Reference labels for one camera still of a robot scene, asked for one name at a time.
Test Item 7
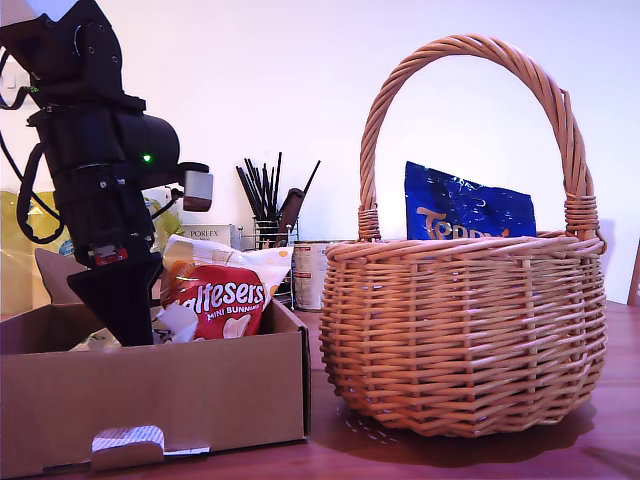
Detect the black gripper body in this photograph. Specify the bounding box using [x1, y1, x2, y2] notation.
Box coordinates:
[52, 162, 156, 252]

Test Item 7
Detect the white Galaxy egg bag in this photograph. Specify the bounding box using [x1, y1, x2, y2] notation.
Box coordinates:
[69, 299, 201, 352]

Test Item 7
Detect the red white Maltesers bunnies bag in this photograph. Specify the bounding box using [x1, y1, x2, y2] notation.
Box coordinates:
[159, 233, 295, 344]

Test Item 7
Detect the blue Terry's orange egg bag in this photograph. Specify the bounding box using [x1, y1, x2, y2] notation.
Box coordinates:
[403, 160, 539, 242]

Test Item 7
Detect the white Porlex box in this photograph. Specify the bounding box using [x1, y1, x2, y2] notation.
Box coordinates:
[179, 223, 239, 251]

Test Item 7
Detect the brown cardboard box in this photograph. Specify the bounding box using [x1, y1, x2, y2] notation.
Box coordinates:
[0, 248, 312, 476]

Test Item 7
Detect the yellow kitchen towel pack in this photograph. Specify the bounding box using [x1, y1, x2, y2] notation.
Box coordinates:
[0, 189, 184, 317]

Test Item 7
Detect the metal tin can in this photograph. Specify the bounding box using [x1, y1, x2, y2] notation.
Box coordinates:
[292, 240, 331, 314]

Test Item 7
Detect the thick black cable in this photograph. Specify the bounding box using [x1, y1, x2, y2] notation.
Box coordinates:
[16, 139, 67, 246]

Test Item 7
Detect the thin black cable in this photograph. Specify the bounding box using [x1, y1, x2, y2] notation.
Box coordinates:
[0, 44, 32, 182]

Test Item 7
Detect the wire utensil holder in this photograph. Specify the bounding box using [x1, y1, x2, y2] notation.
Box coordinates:
[252, 217, 300, 307]

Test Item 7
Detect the brown utensil handle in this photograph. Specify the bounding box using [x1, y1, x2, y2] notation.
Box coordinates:
[277, 187, 305, 236]

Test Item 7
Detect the woven wicker basket with handle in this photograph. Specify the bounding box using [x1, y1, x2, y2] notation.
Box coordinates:
[318, 33, 609, 439]

